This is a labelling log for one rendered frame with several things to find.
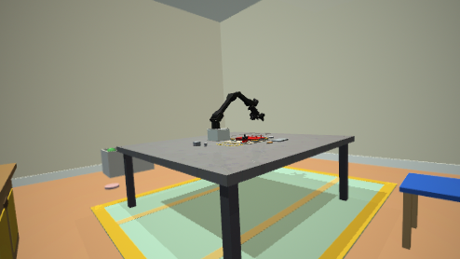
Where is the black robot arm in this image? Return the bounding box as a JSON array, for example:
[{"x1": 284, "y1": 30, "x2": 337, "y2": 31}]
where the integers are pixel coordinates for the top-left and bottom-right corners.
[{"x1": 210, "y1": 91, "x2": 259, "y2": 130}]

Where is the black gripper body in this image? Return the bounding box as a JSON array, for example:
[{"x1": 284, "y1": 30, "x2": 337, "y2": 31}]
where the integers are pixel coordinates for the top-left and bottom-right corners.
[{"x1": 252, "y1": 109, "x2": 265, "y2": 119}]

